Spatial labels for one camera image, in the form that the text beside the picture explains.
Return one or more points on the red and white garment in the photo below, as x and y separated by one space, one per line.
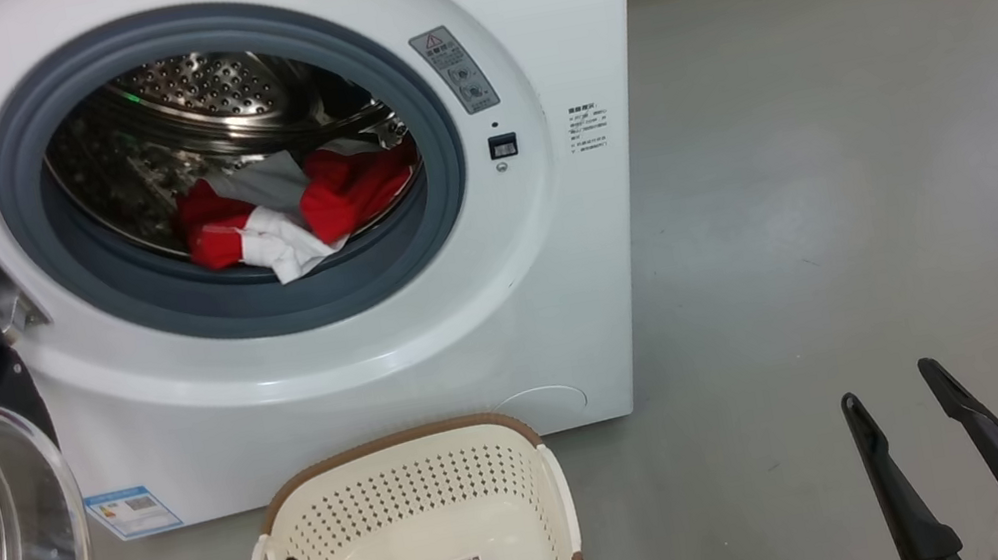
353 193

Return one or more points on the cream basket with brown rim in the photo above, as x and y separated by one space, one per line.
353 558

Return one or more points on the white front-load washing machine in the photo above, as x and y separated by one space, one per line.
516 318

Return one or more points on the stainless steel washing machine drum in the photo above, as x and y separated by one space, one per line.
213 84

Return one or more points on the blue energy label sticker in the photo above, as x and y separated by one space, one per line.
132 512

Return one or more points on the round white filter cover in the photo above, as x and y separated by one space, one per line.
541 410

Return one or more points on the grey warning sticker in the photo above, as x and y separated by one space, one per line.
454 70

